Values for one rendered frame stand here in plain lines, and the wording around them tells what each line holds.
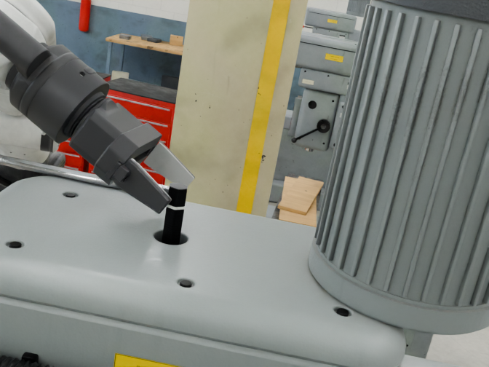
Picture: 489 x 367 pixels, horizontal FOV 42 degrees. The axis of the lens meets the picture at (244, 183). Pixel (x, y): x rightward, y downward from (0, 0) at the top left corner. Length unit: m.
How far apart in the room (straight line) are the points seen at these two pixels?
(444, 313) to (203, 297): 0.22
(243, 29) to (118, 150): 1.73
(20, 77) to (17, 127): 0.27
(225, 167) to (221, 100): 0.26
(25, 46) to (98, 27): 9.49
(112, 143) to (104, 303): 0.17
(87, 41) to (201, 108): 7.89
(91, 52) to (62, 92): 9.56
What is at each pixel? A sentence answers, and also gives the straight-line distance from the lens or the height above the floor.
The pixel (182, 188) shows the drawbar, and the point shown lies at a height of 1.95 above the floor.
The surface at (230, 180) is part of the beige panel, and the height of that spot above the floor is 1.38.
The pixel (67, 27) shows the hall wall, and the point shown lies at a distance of 10.34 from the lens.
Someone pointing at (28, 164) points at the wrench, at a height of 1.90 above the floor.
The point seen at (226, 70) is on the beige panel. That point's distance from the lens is 2.38.
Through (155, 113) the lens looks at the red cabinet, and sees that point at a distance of 5.36.
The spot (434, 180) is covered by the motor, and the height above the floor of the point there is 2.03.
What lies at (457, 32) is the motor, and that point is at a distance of 0.54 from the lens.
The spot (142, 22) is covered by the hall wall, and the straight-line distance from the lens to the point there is 9.97.
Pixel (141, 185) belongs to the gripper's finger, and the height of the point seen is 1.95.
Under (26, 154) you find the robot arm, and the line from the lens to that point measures 1.10.
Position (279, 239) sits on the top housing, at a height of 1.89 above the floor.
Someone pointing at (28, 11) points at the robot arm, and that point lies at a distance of 0.75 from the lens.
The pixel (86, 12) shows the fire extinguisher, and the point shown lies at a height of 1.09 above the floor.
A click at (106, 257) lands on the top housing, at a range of 0.63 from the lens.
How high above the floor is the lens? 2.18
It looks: 19 degrees down
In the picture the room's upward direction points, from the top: 10 degrees clockwise
